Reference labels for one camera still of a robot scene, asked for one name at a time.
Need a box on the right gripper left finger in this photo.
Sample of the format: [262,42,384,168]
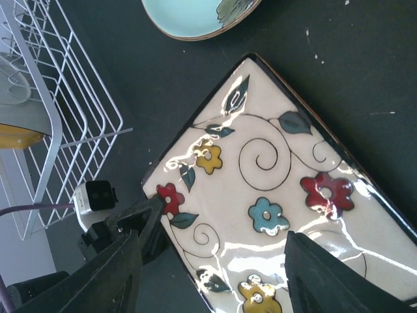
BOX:
[16,231,142,312]

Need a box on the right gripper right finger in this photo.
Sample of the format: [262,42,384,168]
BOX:
[285,231,416,312]

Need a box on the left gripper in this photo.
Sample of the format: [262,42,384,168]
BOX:
[78,196,166,258]

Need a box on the white wire dish rack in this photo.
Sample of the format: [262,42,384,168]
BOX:
[1,1,126,240]

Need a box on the orange dotted scalloped plate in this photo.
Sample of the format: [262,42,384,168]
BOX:
[0,124,44,149]

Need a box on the white square plate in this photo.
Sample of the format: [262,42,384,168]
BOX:
[1,52,52,136]

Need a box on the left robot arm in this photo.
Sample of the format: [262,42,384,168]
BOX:
[1,196,165,312]

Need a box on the green floral plate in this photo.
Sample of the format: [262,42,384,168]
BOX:
[142,0,261,42]

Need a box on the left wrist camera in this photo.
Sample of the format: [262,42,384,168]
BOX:
[73,180,118,233]

